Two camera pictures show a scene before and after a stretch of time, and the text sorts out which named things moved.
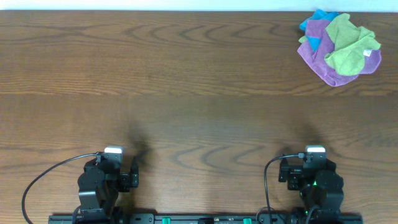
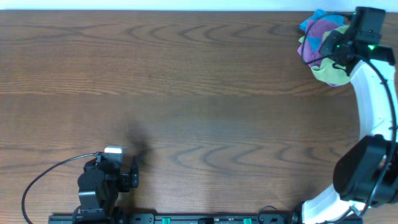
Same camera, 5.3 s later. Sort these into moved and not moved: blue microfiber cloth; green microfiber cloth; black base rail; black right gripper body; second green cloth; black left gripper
Moved: green microfiber cloth; black right gripper body
Not moved: black base rail; second green cloth; blue microfiber cloth; black left gripper
